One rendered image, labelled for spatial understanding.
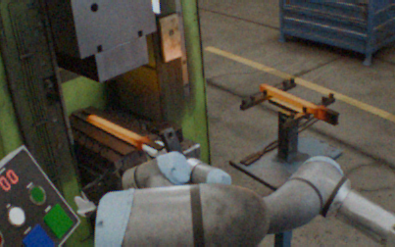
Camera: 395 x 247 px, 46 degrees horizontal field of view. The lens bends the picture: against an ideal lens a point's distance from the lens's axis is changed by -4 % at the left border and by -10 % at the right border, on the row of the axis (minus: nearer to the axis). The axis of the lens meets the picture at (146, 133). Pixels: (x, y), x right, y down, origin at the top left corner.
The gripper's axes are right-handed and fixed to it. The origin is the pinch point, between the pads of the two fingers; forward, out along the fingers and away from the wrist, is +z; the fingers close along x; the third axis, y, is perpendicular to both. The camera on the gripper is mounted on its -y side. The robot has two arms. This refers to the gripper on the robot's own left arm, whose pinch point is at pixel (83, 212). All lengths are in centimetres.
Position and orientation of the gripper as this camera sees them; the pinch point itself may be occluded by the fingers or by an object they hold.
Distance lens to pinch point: 130.4
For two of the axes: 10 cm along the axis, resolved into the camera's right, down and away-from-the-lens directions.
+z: -7.2, 3.4, 6.0
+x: -4.2, 4.8, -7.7
